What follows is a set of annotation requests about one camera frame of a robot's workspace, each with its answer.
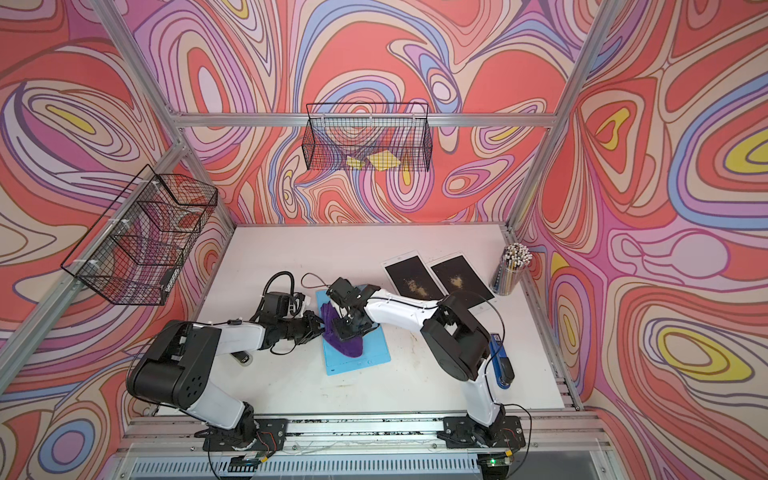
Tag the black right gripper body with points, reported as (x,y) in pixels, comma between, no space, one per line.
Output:
(348,327)

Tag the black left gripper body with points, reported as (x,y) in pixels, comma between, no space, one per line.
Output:
(302,331)

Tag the blue white drawing tablet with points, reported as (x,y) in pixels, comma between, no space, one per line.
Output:
(347,356)

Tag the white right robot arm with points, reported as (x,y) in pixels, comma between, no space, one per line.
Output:
(457,340)

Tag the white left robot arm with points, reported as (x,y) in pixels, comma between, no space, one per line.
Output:
(175,370)

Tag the yellow cloth in basket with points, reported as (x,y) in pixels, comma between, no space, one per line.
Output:
(379,161)

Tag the cup of coloured pencils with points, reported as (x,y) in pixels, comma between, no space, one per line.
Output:
(514,260)

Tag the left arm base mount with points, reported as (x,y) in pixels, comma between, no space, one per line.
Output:
(251,434)

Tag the black wire basket left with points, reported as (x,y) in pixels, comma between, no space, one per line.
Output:
(136,249)

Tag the black wire basket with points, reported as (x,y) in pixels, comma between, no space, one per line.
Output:
(335,130)
(136,249)

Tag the black wire basket back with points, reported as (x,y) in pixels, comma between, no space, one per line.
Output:
(335,130)

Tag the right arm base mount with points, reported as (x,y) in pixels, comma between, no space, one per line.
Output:
(462,432)

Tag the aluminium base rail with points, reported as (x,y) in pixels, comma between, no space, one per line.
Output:
(558,445)

